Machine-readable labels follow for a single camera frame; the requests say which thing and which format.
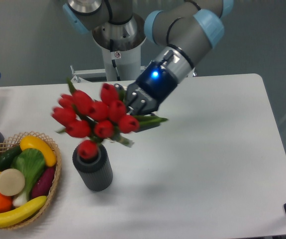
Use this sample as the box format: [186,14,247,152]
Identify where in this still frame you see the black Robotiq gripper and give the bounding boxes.
[114,61,178,132]

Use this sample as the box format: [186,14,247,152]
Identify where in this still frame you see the red tulip bouquet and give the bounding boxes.
[51,77,169,160]

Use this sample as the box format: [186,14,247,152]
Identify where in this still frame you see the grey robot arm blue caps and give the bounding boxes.
[63,0,233,116]

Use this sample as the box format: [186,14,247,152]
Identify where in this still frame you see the dark grey ribbed vase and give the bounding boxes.
[72,145,113,192]

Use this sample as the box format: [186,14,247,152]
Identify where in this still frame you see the yellow squash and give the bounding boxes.
[19,135,57,167]

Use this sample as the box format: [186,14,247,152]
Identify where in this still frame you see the green bok choy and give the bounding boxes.
[11,148,45,208]

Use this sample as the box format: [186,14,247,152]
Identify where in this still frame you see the purple sweet potato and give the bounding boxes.
[31,167,55,199]

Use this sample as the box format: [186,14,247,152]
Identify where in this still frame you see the woven wicker basket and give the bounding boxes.
[0,131,62,230]

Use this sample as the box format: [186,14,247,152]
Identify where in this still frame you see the green cucumber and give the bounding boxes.
[0,145,22,172]

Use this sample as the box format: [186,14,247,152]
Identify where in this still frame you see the beige round slice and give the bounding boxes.
[0,168,25,196]

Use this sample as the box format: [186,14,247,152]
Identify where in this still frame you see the yellow banana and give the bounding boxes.
[0,196,47,229]

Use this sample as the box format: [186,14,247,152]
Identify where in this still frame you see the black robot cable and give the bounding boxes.
[109,39,121,81]

